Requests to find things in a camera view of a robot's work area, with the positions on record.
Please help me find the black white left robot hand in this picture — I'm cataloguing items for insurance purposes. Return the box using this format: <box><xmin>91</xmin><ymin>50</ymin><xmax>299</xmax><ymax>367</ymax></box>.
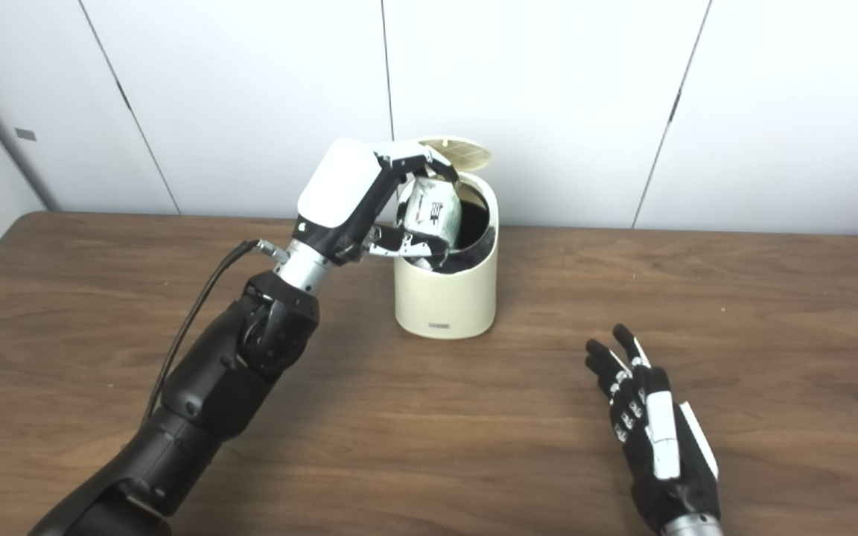
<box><xmin>297</xmin><ymin>138</ymin><xmax>460</xmax><ymax>267</ymax></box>

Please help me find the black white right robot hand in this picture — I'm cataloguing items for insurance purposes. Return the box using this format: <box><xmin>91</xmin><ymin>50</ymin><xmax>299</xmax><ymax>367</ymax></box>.
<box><xmin>585</xmin><ymin>323</ymin><xmax>720</xmax><ymax>535</ymax></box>

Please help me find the white green milk carton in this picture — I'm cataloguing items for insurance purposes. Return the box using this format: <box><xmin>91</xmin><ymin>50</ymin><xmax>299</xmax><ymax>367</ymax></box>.
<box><xmin>398</xmin><ymin>176</ymin><xmax>463</xmax><ymax>263</ymax></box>

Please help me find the round cream bin lid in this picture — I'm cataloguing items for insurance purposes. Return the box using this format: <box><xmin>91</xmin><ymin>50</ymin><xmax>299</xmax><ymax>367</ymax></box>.
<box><xmin>418</xmin><ymin>136</ymin><xmax>492</xmax><ymax>167</ymax></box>

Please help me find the cream-colored bin body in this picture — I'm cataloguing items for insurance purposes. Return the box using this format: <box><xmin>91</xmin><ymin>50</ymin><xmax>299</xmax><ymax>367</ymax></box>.
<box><xmin>393</xmin><ymin>173</ymin><xmax>499</xmax><ymax>340</ymax></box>

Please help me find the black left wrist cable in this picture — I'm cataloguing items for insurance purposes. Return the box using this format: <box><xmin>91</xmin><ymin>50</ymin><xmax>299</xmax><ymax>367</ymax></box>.
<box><xmin>142</xmin><ymin>238</ymin><xmax>282</xmax><ymax>427</ymax></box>

